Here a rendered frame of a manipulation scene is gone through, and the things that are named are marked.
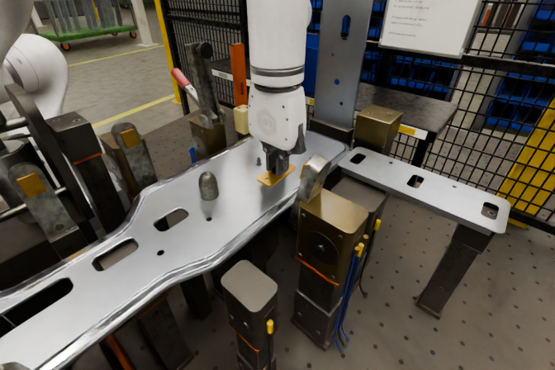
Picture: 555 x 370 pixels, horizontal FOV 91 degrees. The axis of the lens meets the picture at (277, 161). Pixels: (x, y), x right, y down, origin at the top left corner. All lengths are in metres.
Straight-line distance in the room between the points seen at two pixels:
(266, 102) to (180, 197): 0.22
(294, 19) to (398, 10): 0.56
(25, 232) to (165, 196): 0.23
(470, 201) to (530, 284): 0.41
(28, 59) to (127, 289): 0.58
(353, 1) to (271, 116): 0.33
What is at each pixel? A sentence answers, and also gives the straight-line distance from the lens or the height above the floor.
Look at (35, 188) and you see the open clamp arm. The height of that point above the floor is 1.07.
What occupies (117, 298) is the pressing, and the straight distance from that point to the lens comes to 0.42.
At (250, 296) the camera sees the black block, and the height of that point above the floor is 0.99.
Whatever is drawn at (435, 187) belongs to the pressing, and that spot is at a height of 1.00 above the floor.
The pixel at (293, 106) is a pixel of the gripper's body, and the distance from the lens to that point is 0.42.
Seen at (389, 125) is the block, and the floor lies 1.05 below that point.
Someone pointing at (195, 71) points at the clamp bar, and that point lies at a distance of 0.59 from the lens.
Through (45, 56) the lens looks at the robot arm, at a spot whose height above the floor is 1.17.
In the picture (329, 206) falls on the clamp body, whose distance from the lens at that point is 0.41.
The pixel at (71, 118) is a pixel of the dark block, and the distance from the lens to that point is 0.59.
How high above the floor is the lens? 1.32
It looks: 34 degrees down
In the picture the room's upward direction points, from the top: straight up
